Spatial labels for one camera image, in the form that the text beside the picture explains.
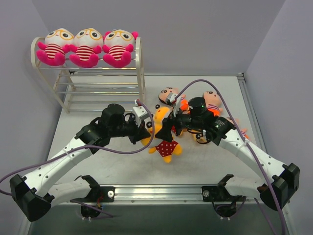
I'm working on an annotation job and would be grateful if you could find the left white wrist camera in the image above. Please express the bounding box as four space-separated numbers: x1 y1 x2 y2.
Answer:
132 99 153 127

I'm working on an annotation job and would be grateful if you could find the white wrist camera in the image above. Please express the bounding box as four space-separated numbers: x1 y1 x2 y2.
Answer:
165 93 189 115
132 99 153 127

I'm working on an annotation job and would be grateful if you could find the pink plush with glasses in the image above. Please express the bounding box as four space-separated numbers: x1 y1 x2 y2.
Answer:
36 28 74 66

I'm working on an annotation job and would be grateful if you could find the peach boy plush middle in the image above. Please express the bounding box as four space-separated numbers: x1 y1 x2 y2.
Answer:
202 91 223 116

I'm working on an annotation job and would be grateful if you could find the cream two-tier shelf rack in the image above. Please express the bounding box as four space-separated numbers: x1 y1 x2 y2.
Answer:
30 37 145 113

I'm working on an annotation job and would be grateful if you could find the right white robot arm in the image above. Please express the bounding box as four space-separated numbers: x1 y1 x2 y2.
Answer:
155 97 300 211

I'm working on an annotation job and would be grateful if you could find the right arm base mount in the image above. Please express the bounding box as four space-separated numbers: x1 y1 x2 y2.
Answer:
201 174 244 203

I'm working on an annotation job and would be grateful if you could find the aluminium front rail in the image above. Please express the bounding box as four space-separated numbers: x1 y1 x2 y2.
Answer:
41 182 259 206

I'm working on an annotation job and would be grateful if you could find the yellow bear plush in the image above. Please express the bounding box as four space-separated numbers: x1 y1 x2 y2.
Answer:
192 133 207 143
153 105 172 126
141 121 182 163

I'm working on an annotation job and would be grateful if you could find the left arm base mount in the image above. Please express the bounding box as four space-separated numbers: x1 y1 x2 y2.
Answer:
74 175 115 203

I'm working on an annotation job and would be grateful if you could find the purple cable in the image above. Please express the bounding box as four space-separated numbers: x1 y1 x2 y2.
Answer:
0 99 155 218
175 79 287 235

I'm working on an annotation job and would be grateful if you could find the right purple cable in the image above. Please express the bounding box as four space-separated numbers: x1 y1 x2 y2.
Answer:
175 79 287 235

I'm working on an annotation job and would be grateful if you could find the peach boy plush right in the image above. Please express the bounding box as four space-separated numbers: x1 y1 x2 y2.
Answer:
226 117 249 139

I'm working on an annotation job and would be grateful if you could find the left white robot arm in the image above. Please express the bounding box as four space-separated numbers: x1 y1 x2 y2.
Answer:
9 101 152 222

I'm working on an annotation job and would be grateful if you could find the peach boy plush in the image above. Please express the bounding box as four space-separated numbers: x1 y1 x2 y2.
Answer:
202 91 223 116
226 117 249 139
158 87 189 111

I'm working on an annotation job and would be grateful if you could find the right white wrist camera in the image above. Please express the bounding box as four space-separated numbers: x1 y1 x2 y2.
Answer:
165 93 189 115

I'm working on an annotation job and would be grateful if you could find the peach boy plush left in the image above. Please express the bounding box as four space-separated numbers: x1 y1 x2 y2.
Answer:
158 87 189 111

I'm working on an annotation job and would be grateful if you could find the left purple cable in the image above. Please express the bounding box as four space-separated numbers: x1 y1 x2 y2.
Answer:
0 99 155 218

